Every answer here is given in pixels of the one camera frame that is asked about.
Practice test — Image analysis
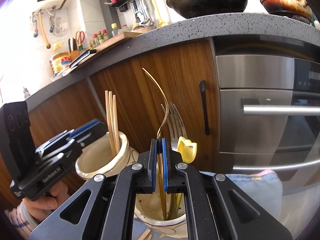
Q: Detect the grey speckled countertop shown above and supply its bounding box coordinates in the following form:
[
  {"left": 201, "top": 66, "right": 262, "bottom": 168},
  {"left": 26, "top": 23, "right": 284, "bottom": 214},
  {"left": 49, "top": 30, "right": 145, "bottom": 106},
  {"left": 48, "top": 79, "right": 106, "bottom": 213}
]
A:
[{"left": 26, "top": 13, "right": 319, "bottom": 111}]

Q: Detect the cream floral ceramic utensil holder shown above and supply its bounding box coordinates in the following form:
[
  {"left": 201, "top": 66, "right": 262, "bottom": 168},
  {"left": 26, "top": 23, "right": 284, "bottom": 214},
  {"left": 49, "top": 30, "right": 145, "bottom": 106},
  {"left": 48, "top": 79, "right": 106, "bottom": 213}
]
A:
[{"left": 75, "top": 132, "right": 188, "bottom": 238}]

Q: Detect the stainless steel oven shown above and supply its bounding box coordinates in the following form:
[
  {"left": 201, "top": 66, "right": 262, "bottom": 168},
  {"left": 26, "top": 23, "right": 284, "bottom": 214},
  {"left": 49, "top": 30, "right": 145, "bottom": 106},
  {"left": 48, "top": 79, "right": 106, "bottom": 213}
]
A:
[{"left": 212, "top": 35, "right": 320, "bottom": 196}]

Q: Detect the wooden cutting board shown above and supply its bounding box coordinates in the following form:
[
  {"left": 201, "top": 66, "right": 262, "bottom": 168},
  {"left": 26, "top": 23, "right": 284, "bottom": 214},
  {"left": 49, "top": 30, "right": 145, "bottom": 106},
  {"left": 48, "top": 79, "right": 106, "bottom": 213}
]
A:
[{"left": 69, "top": 32, "right": 142, "bottom": 69}]

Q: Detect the black cabinet handle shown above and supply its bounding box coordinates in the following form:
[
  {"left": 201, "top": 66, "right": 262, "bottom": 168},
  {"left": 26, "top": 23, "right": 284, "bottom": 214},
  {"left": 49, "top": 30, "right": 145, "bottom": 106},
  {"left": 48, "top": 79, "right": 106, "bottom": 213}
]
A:
[{"left": 199, "top": 80, "right": 210, "bottom": 135}]

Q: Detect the yellow plastic spoon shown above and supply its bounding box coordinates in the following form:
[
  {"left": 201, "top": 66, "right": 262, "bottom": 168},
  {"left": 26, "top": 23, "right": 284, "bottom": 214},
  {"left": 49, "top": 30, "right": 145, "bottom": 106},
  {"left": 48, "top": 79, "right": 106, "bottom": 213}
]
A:
[{"left": 168, "top": 136, "right": 197, "bottom": 219}]

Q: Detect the light blue cartoon cloth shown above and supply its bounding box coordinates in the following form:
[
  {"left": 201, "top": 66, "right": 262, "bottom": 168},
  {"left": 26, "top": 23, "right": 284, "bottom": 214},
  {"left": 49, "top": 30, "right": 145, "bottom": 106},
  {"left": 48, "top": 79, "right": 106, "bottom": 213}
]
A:
[{"left": 132, "top": 169, "right": 283, "bottom": 240}]

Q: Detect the brown woven basket pan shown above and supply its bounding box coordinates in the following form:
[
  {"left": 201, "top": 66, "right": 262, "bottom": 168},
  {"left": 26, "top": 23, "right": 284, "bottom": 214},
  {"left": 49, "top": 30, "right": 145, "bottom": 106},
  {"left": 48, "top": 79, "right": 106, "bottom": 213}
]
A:
[{"left": 260, "top": 0, "right": 312, "bottom": 24}]

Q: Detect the wooden chopstick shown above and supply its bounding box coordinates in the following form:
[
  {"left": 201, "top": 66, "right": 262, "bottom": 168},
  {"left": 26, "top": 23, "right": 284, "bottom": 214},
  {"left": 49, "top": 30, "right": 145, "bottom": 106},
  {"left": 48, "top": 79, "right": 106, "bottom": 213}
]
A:
[
  {"left": 112, "top": 95, "right": 120, "bottom": 154},
  {"left": 108, "top": 91, "right": 116, "bottom": 149},
  {"left": 138, "top": 228, "right": 151, "bottom": 240},
  {"left": 105, "top": 90, "right": 116, "bottom": 157}
]

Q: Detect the person's left hand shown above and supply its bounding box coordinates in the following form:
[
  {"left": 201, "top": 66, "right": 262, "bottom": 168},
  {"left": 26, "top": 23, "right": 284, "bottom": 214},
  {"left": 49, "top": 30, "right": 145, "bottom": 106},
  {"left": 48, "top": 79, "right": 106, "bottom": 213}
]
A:
[{"left": 22, "top": 181, "right": 70, "bottom": 222}]

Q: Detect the silver fork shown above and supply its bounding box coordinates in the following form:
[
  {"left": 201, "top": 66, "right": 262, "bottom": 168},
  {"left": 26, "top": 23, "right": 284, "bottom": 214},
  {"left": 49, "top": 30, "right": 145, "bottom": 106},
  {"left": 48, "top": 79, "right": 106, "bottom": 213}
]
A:
[{"left": 167, "top": 102, "right": 188, "bottom": 151}]

